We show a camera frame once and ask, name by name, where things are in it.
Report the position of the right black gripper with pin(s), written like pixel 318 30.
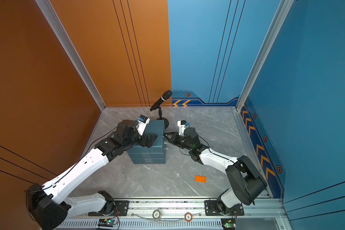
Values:
pixel 174 138

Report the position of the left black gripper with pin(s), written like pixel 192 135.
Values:
pixel 145 143

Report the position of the teal drawer cabinet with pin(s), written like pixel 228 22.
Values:
pixel 156 154

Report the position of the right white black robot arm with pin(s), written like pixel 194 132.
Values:
pixel 245 179

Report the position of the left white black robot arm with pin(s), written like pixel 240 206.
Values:
pixel 50 204

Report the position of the black microphone stand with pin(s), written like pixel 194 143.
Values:
pixel 166 121

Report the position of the black microphone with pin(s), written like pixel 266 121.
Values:
pixel 166 95

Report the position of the orange toy brick plate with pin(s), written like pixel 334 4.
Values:
pixel 201 179

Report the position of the left green circuit board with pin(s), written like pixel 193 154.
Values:
pixel 107 223

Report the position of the green circuit board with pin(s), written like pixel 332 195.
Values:
pixel 228 224
pixel 107 223

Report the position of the right green circuit board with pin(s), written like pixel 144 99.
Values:
pixel 228 224

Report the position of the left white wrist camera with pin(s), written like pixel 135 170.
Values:
pixel 142 122

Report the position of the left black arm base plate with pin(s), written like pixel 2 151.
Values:
pixel 120 207

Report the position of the grey round rail sticker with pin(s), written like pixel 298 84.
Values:
pixel 156 215

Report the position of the aluminium front rail frame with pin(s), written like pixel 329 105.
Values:
pixel 265 214

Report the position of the orange round rail sticker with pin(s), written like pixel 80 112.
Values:
pixel 188 217

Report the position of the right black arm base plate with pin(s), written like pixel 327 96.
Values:
pixel 211 207

